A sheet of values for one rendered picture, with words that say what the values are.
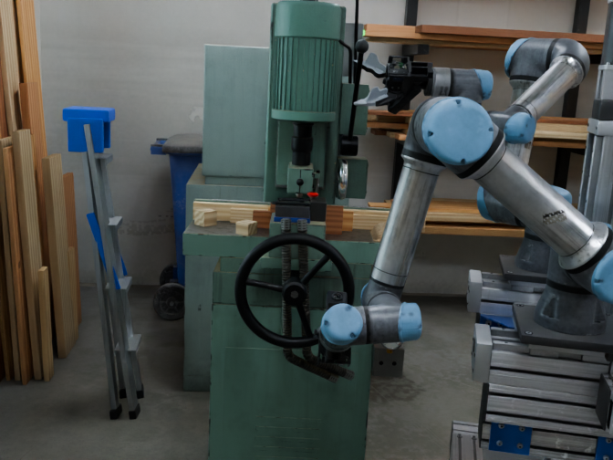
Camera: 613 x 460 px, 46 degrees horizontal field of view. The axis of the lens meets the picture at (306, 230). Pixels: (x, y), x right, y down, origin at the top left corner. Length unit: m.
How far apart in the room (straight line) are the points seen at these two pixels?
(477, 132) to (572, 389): 0.64
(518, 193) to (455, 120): 0.19
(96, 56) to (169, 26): 0.45
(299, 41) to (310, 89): 0.13
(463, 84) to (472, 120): 0.59
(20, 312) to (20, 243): 0.28
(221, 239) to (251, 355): 0.33
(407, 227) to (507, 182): 0.23
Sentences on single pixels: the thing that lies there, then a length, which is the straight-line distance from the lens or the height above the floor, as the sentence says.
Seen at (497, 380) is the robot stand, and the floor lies 0.69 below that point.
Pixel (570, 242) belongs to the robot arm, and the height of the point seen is 1.04.
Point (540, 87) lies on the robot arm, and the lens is 1.97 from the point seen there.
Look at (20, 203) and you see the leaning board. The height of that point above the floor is 0.76.
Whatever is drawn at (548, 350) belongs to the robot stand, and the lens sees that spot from 1.64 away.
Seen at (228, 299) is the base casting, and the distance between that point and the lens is 1.95.
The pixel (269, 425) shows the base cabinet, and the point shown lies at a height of 0.36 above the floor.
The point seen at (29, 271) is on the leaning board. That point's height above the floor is 0.48.
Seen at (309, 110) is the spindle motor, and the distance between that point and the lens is 1.93.
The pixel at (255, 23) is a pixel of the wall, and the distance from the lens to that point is 4.28.
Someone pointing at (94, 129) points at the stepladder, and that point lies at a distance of 2.66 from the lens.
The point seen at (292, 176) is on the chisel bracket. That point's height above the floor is 1.05.
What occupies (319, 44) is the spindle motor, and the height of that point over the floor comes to 1.40.
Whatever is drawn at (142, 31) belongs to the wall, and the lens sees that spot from 4.32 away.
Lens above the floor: 1.33
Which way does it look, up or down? 12 degrees down
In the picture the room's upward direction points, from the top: 3 degrees clockwise
